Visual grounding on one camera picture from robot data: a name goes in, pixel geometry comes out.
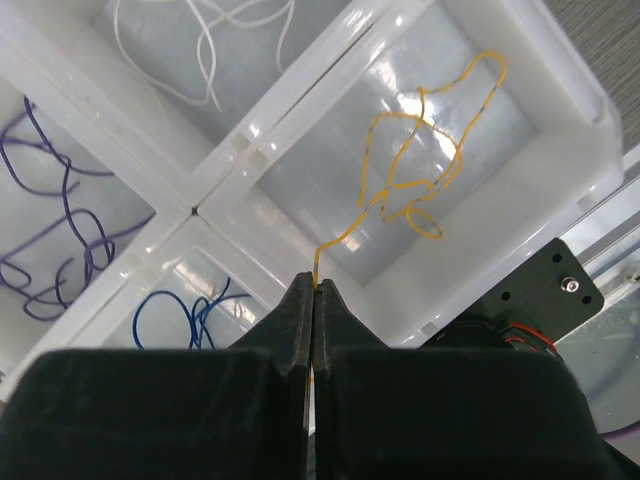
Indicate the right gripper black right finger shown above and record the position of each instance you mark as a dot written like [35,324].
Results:
[468,407]

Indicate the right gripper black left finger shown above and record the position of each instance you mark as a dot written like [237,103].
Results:
[240,412]

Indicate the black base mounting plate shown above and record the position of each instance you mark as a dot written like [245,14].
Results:
[546,297]

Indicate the white compartment tray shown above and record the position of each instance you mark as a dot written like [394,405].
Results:
[157,152]

